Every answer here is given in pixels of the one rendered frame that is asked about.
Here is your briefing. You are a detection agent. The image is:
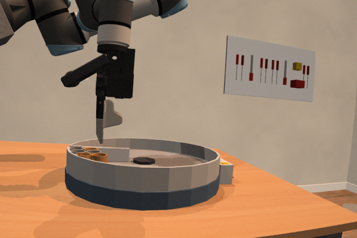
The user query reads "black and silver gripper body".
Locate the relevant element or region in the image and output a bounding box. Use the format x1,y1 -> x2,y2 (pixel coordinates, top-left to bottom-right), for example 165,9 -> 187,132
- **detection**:
96,44 -> 135,99

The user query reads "grey round turntable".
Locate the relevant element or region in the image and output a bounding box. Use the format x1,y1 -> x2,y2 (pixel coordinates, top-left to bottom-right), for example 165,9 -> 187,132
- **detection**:
65,138 -> 234,211

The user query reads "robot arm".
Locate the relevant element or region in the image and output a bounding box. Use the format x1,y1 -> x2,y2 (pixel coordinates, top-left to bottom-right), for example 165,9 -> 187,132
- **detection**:
0,0 -> 188,87

